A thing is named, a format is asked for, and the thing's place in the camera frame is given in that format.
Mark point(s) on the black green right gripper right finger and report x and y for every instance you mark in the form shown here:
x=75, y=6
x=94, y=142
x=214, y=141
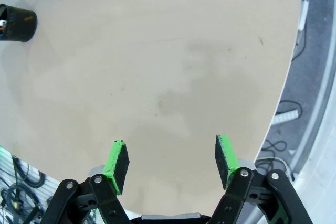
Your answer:
x=225, y=161

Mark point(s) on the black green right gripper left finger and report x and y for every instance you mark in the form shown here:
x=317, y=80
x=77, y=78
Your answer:
x=111, y=171

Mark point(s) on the black mesh pen holder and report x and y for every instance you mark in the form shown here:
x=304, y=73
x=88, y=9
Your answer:
x=19, y=28

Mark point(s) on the white perforated power strip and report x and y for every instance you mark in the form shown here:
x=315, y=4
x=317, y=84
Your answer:
x=286, y=116

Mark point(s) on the white slim power strip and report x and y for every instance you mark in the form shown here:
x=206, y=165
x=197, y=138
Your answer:
x=304, y=11

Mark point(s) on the grey curved metal rail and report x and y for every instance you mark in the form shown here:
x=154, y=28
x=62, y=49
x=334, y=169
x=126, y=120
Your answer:
x=321, y=95

